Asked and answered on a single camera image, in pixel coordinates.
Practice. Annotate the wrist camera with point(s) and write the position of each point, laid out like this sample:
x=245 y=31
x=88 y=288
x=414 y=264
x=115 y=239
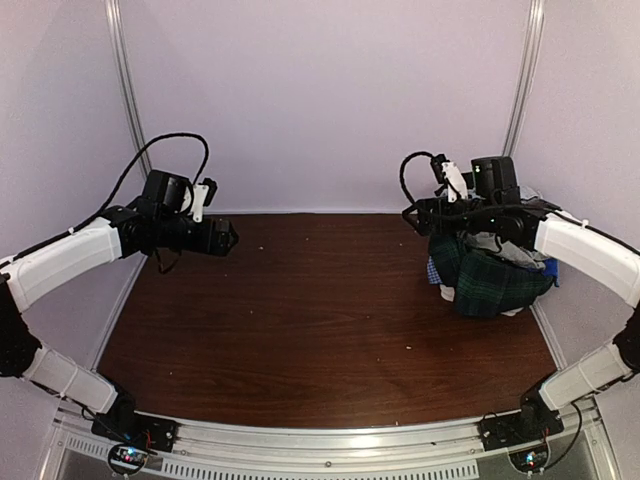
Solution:
x=450 y=177
x=203 y=194

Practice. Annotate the left aluminium post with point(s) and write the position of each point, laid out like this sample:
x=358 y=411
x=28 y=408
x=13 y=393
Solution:
x=123 y=71

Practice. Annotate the right aluminium post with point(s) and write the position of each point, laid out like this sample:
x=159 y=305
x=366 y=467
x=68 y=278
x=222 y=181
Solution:
x=528 y=65

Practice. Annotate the blue checked cloth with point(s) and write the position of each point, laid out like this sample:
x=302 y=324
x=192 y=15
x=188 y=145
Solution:
x=432 y=273

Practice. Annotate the grey shirt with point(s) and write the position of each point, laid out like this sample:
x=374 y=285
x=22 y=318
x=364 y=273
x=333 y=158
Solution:
x=505 y=250

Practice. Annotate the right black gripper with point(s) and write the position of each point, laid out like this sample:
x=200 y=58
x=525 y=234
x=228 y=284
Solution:
x=427 y=206

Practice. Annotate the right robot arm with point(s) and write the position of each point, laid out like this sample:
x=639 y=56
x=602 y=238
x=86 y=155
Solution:
x=592 y=253

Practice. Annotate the aluminium front rail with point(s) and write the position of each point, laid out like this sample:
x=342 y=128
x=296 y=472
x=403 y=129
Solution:
x=452 y=449

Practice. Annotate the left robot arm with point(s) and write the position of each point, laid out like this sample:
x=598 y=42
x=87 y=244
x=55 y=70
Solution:
x=30 y=275

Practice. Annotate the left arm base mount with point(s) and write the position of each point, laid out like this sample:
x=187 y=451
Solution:
x=138 y=437

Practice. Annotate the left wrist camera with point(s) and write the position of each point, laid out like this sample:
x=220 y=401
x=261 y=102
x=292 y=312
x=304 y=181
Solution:
x=203 y=194

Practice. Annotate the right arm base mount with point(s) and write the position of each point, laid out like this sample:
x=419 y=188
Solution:
x=525 y=432

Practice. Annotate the dark green plaid garment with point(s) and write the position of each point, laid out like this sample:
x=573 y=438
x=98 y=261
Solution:
x=484 y=285

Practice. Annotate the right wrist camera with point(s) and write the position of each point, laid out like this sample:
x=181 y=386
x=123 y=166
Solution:
x=450 y=177

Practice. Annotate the aluminium post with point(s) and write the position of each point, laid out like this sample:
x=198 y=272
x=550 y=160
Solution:
x=528 y=65
x=123 y=71

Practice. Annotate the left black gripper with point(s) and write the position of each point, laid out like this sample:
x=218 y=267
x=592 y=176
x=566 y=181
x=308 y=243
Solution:
x=205 y=245

